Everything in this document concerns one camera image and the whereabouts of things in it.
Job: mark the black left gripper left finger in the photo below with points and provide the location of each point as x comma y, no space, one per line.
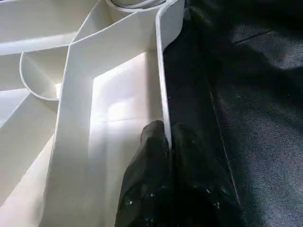
144,184

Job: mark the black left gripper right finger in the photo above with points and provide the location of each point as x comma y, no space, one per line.
198,189

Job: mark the white plastic table top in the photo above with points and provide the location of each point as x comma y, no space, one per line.
71,82

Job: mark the black shiny table mat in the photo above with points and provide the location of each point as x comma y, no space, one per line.
248,94

